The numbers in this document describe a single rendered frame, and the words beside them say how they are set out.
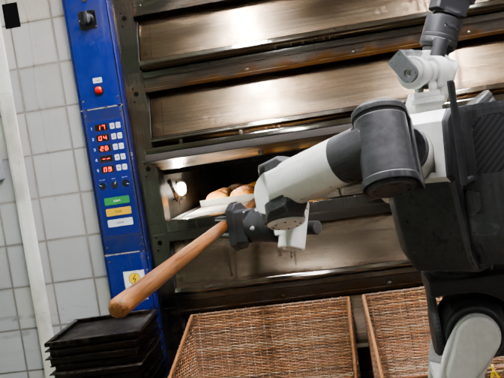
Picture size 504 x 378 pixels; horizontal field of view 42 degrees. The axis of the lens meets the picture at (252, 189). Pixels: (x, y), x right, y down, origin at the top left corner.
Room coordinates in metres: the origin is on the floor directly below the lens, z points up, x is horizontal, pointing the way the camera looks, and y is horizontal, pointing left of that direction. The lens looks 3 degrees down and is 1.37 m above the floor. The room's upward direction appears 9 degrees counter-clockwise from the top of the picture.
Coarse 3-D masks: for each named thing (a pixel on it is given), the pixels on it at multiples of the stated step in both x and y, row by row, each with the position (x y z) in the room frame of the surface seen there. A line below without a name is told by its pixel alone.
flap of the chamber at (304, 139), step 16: (320, 128) 2.04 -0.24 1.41; (336, 128) 2.03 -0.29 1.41; (224, 144) 2.07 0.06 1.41; (240, 144) 2.07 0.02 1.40; (256, 144) 2.06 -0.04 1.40; (272, 144) 2.07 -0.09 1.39; (288, 144) 2.10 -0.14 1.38; (304, 144) 2.14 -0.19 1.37; (160, 160) 2.10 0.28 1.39; (176, 160) 2.14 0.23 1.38; (192, 160) 2.18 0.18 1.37; (208, 160) 2.22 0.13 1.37; (224, 160) 2.26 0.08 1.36
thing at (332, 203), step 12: (312, 204) 2.19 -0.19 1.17; (324, 204) 2.18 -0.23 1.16; (336, 204) 2.18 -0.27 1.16; (348, 204) 2.17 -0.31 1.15; (360, 204) 2.17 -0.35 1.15; (372, 204) 2.16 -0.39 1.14; (204, 216) 2.24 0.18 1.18; (216, 216) 2.23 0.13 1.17; (168, 228) 2.25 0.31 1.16; (180, 228) 2.24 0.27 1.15; (192, 228) 2.24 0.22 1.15
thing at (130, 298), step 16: (224, 224) 1.65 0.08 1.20; (208, 240) 1.43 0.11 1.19; (176, 256) 1.19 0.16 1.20; (192, 256) 1.27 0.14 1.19; (160, 272) 1.06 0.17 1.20; (176, 272) 1.15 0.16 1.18; (128, 288) 0.94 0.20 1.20; (144, 288) 0.96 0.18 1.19; (112, 304) 0.88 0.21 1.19; (128, 304) 0.88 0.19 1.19
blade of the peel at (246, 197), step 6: (222, 198) 2.68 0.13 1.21; (228, 198) 2.68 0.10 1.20; (234, 198) 2.68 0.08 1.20; (240, 198) 2.67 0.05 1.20; (246, 198) 2.67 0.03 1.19; (252, 198) 2.67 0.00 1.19; (204, 204) 2.70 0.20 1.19; (210, 204) 2.69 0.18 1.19; (216, 204) 2.69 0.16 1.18; (222, 204) 2.68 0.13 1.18
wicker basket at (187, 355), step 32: (192, 320) 2.18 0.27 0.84; (224, 320) 2.19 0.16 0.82; (256, 320) 2.17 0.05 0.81; (288, 320) 2.15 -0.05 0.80; (320, 320) 2.14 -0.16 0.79; (352, 320) 2.02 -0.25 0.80; (192, 352) 2.15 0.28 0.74; (224, 352) 2.17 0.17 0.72; (256, 352) 2.15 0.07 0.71; (288, 352) 2.13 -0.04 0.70; (320, 352) 2.11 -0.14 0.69; (352, 352) 1.82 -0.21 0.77
